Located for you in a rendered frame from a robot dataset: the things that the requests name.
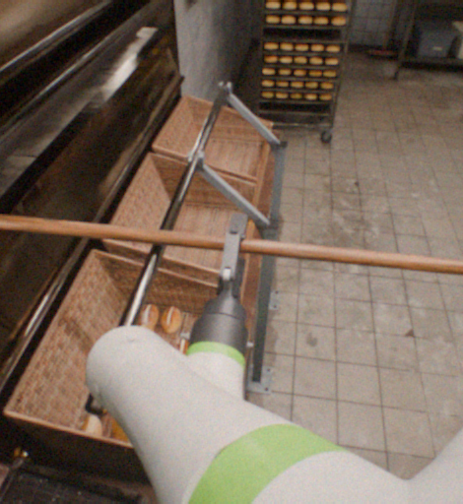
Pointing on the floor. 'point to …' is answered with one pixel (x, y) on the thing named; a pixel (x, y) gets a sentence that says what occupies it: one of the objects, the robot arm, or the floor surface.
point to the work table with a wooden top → (413, 47)
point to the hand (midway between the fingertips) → (238, 243)
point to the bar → (257, 381)
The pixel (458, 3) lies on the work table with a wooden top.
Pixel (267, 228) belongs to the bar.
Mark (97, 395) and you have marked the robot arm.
